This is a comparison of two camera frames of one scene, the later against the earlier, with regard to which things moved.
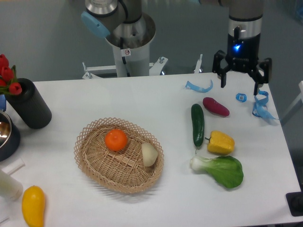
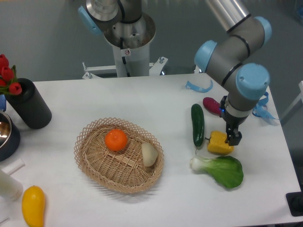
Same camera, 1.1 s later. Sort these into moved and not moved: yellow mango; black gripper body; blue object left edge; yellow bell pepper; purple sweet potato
Moved: black gripper body
Not moved: yellow bell pepper; yellow mango; purple sweet potato; blue object left edge
